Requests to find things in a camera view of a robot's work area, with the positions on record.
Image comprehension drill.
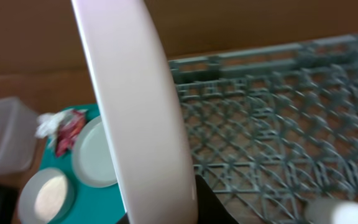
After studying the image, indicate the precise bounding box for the grey dishwasher rack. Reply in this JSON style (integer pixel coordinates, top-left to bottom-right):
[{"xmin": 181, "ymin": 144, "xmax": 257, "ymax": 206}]
[{"xmin": 169, "ymin": 34, "xmax": 358, "ymax": 223}]

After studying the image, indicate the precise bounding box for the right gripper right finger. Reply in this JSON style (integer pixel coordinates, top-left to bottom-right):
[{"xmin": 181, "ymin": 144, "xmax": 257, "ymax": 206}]
[{"xmin": 195, "ymin": 175, "xmax": 238, "ymax": 224}]

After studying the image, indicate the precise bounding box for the teal serving tray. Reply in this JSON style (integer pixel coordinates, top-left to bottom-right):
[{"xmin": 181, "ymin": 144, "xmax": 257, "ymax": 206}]
[{"xmin": 37, "ymin": 103, "xmax": 127, "ymax": 224}]

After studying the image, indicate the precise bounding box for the grey round plate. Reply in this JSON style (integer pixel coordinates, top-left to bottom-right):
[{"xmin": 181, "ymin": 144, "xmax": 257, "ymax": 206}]
[{"xmin": 71, "ymin": 116, "xmax": 117, "ymax": 188}]

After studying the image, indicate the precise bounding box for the crumpled white napkin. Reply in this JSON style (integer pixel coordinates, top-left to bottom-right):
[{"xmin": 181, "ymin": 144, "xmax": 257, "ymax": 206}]
[{"xmin": 35, "ymin": 109, "xmax": 87, "ymax": 149}]

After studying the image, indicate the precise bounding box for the white cup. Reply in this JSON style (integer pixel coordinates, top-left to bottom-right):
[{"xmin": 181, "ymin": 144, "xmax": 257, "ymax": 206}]
[{"xmin": 304, "ymin": 198, "xmax": 358, "ymax": 224}]

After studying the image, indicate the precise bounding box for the clear plastic bin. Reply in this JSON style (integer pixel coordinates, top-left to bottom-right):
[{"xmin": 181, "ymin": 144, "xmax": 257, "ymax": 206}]
[{"xmin": 0, "ymin": 97, "xmax": 39, "ymax": 175}]

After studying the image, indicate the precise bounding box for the white round plate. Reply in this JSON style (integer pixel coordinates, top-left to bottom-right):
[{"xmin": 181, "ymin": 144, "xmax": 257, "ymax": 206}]
[{"xmin": 72, "ymin": 0, "xmax": 198, "ymax": 223}]

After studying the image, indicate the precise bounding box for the grey bowl of rice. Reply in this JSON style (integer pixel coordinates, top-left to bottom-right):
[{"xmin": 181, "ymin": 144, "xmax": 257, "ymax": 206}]
[{"xmin": 17, "ymin": 167, "xmax": 75, "ymax": 224}]

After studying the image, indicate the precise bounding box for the red snack wrapper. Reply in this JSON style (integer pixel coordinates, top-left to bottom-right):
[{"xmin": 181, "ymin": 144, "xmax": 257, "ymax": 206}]
[{"xmin": 55, "ymin": 109, "xmax": 87, "ymax": 157}]

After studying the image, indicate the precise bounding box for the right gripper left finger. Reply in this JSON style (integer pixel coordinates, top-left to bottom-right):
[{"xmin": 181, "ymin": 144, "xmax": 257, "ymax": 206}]
[{"xmin": 116, "ymin": 213, "xmax": 130, "ymax": 224}]

